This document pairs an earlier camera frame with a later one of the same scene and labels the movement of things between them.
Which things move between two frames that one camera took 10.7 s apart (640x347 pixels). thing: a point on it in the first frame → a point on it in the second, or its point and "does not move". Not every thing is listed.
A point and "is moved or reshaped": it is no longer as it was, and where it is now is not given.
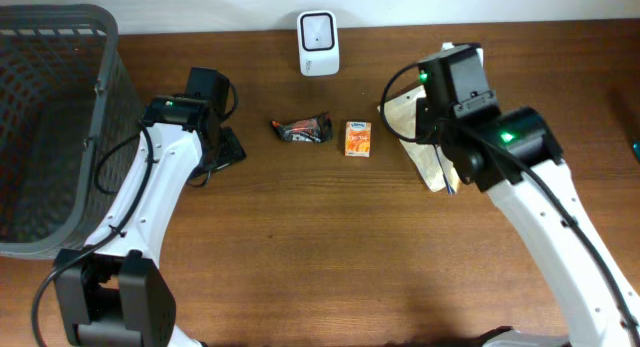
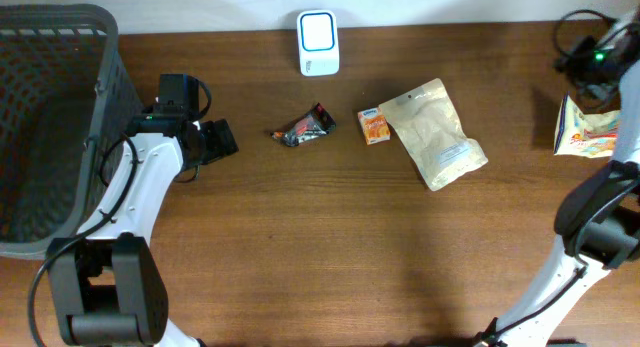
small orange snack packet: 357,141 → 374,126
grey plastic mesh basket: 71,112 does not move
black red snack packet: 313,129 is moved or reshaped
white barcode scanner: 318,43 does not move
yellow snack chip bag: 435,179 → 586,135
